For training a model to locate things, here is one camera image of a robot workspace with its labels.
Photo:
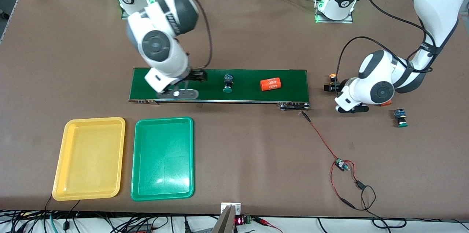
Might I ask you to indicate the green plastic tray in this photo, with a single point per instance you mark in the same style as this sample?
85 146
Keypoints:
163 159

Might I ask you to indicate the green conveyor belt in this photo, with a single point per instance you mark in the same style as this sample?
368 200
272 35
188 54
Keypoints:
293 86

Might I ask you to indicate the orange cylinder printed 4680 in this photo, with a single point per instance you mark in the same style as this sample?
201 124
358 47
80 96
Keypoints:
386 103
270 84

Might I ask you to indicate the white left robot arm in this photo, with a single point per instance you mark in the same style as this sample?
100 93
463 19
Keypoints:
381 92

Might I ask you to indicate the green mushroom push button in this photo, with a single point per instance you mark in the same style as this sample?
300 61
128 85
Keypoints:
402 124
228 89

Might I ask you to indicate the red clip test lead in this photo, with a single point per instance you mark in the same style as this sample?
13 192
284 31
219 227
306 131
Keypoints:
261 219

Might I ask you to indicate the yellow plastic tray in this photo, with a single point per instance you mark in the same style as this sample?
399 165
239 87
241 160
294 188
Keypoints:
88 159

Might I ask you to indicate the yellow mushroom push button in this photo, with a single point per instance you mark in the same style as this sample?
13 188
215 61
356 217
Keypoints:
332 76

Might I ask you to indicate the red digit display module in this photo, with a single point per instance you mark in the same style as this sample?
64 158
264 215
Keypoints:
239 221

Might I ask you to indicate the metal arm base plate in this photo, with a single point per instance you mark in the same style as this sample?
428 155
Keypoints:
346 20

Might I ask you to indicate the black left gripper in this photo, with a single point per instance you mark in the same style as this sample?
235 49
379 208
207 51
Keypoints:
337 86

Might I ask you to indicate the silver metal camera bracket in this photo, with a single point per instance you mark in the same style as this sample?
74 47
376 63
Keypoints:
225 222

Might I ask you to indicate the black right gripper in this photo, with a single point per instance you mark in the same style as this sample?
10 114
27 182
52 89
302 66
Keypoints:
197 76

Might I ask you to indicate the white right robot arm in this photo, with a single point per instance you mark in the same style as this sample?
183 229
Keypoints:
157 46

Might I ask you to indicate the small speed controller module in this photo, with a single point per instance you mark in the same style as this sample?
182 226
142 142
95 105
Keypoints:
341 165

